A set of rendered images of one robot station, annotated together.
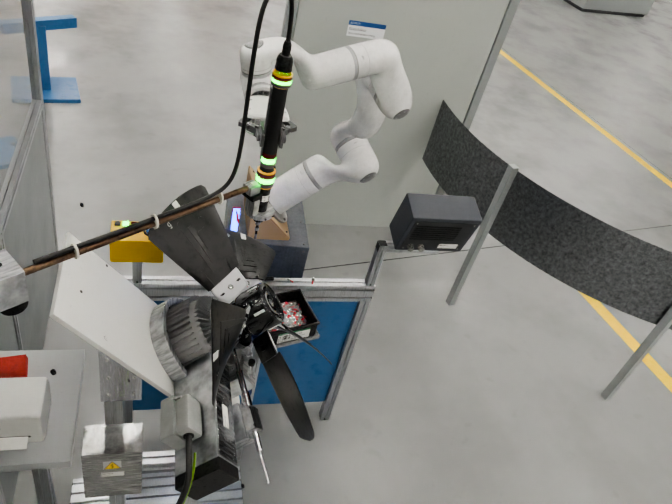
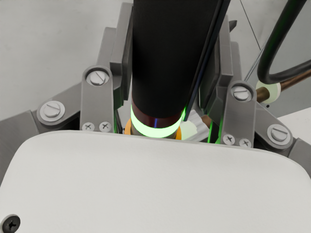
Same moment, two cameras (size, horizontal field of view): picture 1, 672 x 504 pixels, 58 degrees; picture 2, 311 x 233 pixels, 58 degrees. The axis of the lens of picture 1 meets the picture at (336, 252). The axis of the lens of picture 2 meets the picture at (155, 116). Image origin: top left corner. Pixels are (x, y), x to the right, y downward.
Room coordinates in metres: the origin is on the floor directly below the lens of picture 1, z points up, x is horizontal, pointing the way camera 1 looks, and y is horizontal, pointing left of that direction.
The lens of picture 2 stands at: (1.27, 0.24, 1.75)
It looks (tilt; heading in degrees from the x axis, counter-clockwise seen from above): 59 degrees down; 198
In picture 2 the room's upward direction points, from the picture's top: 9 degrees clockwise
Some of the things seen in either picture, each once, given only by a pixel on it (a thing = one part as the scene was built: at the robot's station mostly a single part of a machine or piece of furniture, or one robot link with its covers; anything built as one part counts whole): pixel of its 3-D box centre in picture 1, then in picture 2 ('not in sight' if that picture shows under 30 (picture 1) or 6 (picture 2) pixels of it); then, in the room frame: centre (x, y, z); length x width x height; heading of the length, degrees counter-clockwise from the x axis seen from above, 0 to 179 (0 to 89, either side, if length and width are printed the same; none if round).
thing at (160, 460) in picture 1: (156, 460); not in sight; (0.97, 0.36, 0.56); 0.19 x 0.04 x 0.04; 112
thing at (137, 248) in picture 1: (137, 243); not in sight; (1.41, 0.61, 1.02); 0.16 x 0.10 x 0.11; 112
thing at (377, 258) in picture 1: (375, 263); not in sight; (1.71, -0.15, 0.96); 0.03 x 0.03 x 0.20; 22
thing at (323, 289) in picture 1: (253, 289); not in sight; (1.55, 0.25, 0.82); 0.90 x 0.04 x 0.08; 112
